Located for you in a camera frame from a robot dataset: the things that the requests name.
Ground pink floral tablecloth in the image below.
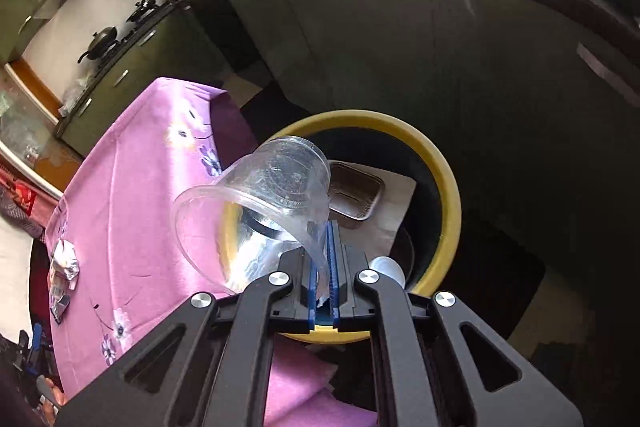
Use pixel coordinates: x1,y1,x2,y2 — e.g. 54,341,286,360
44,77,381,427

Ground yellow trash bin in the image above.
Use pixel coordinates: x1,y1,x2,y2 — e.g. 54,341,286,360
222,109,462,347

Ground crushed clear plastic bottle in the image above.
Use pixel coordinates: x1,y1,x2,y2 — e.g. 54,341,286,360
369,256,407,289

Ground brown plastic tray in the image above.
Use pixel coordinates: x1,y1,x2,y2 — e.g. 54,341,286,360
327,161,386,220

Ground green kitchen cabinets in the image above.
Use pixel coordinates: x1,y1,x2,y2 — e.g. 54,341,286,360
52,2,231,158

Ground black frying pan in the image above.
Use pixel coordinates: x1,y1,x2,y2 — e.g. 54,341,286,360
127,0,161,22

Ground dark kitchen base cabinets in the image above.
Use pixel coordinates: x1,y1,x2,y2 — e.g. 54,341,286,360
225,0,640,258

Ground black lidded wok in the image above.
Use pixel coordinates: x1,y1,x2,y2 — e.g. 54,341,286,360
77,27,121,65

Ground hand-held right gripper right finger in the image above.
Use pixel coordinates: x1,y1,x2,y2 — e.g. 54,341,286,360
325,222,584,427

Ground clear plastic cup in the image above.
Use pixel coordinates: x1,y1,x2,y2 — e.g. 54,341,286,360
172,135,332,295

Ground crumpled white foil packet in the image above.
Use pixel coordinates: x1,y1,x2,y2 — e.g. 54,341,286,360
50,239,82,290

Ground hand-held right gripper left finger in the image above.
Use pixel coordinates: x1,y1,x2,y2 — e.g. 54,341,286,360
54,247,321,427

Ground person's left hand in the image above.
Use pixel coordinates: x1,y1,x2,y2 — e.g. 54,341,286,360
37,374,68,427

